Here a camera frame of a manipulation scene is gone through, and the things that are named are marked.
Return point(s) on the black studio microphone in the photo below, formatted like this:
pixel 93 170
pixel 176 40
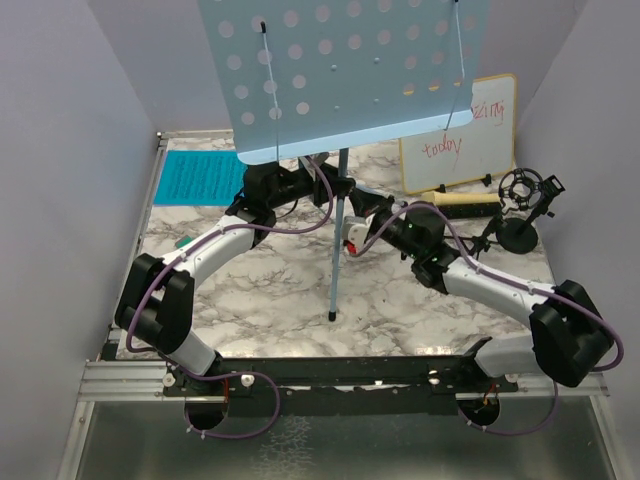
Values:
pixel 470 211

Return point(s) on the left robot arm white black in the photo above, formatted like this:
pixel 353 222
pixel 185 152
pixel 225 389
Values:
pixel 156 305

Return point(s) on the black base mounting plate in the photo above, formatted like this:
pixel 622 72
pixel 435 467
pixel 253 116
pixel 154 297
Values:
pixel 331 386

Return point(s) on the black tripod with shock mount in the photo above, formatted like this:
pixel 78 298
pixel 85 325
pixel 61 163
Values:
pixel 519 191

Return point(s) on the cream toy microphone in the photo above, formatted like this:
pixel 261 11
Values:
pixel 453 199

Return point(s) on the light blue music stand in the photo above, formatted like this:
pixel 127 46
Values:
pixel 305 77

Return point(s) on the cyan sheet music page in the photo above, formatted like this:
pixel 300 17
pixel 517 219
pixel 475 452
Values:
pixel 200 178

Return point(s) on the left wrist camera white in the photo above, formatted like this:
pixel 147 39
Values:
pixel 318 159

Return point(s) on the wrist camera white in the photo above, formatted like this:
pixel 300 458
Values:
pixel 318 159
pixel 354 233

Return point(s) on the whiteboard with yellow frame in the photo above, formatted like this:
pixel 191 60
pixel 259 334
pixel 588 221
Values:
pixel 483 147

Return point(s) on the aluminium rail frame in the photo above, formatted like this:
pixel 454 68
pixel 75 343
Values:
pixel 124 427

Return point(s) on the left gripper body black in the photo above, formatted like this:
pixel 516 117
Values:
pixel 298 186

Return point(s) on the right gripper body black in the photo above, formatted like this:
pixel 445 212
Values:
pixel 382 211

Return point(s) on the black round-base mic stand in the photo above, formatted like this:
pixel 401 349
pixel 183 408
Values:
pixel 550 188

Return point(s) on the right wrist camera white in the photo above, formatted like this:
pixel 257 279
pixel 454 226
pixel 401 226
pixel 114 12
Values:
pixel 354 233

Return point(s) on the green eraser block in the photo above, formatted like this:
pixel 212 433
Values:
pixel 183 242

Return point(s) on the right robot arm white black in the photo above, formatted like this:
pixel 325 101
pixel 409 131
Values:
pixel 564 336

